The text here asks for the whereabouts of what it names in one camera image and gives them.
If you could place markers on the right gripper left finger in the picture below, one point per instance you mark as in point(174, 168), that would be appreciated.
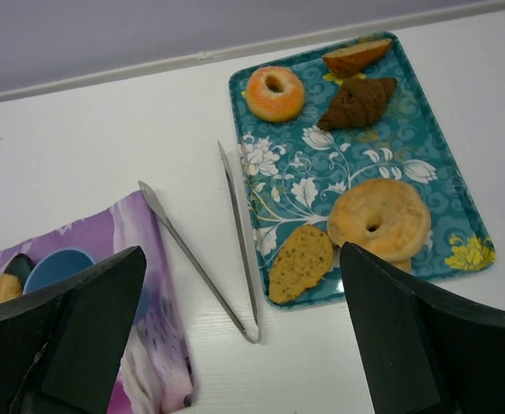
point(41, 382)

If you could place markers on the teal floral tray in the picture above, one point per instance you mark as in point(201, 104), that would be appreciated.
point(293, 172)

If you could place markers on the blue plastic cup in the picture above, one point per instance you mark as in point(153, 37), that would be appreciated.
point(58, 269)

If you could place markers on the speckled bread slice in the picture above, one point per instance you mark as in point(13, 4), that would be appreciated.
point(304, 259)

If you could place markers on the metal tongs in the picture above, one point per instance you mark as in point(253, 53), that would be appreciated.
point(154, 204)

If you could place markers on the flat round bread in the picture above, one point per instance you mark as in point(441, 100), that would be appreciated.
point(404, 265)

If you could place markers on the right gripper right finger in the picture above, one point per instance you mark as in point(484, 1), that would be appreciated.
point(424, 349)

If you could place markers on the orange glazed donut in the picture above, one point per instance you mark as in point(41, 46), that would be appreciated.
point(275, 94)

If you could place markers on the dark chocolate bread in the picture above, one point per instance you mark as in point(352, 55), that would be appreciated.
point(359, 103)

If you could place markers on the tan bagel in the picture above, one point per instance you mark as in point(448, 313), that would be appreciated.
point(384, 216)

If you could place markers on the brown bread wedge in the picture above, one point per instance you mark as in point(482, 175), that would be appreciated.
point(348, 61)

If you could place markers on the purple snowflake placemat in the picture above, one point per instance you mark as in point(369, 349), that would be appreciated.
point(155, 375)

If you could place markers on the long yellow bread loaf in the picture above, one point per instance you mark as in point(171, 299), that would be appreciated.
point(10, 287)

